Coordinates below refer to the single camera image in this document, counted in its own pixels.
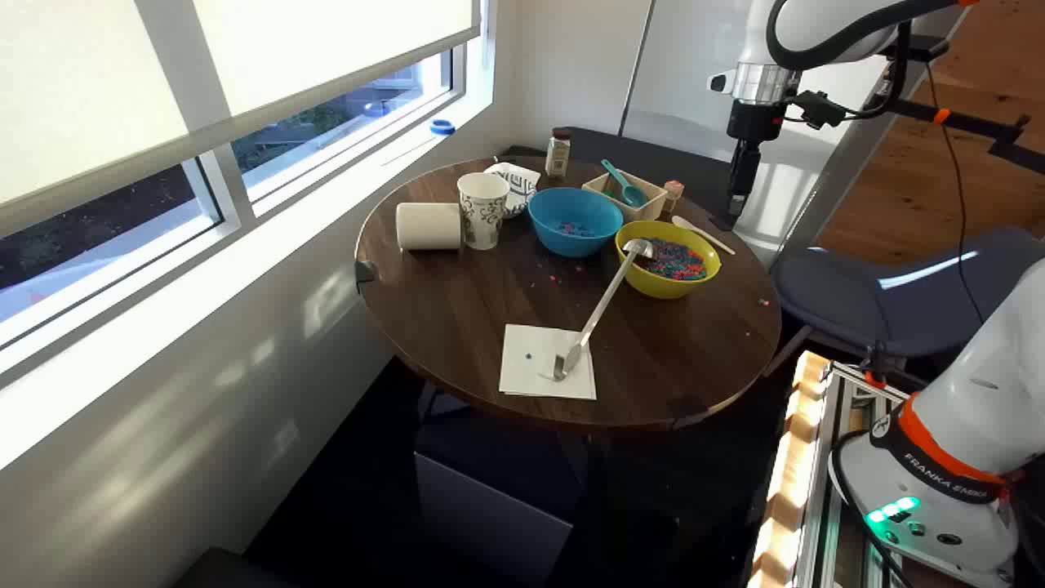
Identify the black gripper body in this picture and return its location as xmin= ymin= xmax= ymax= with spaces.
xmin=728 ymin=103 xmax=785 ymax=220

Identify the silver ladle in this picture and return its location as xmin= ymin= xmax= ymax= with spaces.
xmin=553 ymin=240 xmax=654 ymax=381

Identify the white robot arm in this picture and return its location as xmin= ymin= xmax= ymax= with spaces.
xmin=728 ymin=0 xmax=1045 ymax=588

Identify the teal scoop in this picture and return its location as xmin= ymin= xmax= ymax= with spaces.
xmin=601 ymin=161 xmax=648 ymax=207

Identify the yellow bowl with beads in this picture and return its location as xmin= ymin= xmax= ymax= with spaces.
xmin=615 ymin=220 xmax=721 ymax=301

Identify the blue bowl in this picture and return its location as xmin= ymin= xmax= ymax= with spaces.
xmin=525 ymin=186 xmax=624 ymax=259

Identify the small wooden block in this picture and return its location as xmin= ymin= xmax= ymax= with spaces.
xmin=664 ymin=180 xmax=685 ymax=217

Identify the cream plastic spoon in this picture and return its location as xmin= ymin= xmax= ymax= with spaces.
xmin=668 ymin=217 xmax=736 ymax=259

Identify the wooden box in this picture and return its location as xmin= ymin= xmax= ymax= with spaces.
xmin=583 ymin=171 xmax=667 ymax=220

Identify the glass jar with lid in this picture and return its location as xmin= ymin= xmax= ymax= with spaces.
xmin=544 ymin=130 xmax=573 ymax=180

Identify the round wooden table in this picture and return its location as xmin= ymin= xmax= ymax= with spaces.
xmin=354 ymin=161 xmax=780 ymax=435

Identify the patterned paper cup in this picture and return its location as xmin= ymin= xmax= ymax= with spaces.
xmin=456 ymin=174 xmax=508 ymax=251

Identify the blue tape roll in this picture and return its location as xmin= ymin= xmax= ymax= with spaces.
xmin=429 ymin=119 xmax=456 ymax=137

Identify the white paper napkin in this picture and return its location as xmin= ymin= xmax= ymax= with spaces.
xmin=501 ymin=324 xmax=598 ymax=401

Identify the white paper roll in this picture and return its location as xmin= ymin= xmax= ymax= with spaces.
xmin=396 ymin=202 xmax=460 ymax=251

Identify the grey cabinet under table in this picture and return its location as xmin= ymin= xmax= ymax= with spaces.
xmin=414 ymin=412 xmax=583 ymax=588

